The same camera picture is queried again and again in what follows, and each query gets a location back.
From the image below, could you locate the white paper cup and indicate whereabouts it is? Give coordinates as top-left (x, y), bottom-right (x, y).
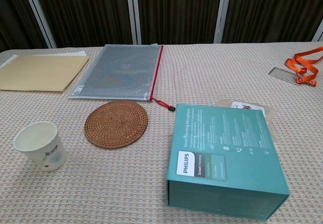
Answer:
top-left (13, 122), bottom-right (67, 172)

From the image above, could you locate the round woven rattan coaster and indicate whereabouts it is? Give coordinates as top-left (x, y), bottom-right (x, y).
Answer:
top-left (84, 100), bottom-right (149, 149)

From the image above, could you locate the beige woven tablecloth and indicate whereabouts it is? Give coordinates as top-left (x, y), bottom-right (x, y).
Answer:
top-left (0, 41), bottom-right (323, 224)

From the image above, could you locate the transparent mesh zipper pouch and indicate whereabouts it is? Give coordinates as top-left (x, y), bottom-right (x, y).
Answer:
top-left (68, 44), bottom-right (177, 113)

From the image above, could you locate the teal Philips product box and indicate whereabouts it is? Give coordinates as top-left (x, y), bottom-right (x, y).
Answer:
top-left (166, 103), bottom-right (292, 221)

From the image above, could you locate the clear packaged snack bag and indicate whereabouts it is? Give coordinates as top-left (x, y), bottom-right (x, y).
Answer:
top-left (217, 98), bottom-right (278, 123)

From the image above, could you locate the clear plastic badge holder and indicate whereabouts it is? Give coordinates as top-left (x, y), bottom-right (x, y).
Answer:
top-left (268, 67), bottom-right (298, 82)

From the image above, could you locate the manila paper folder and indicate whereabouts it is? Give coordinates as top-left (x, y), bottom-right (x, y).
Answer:
top-left (0, 53), bottom-right (90, 93)

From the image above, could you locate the orange lanyard strap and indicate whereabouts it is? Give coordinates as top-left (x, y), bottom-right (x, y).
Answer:
top-left (285, 46), bottom-right (323, 86)

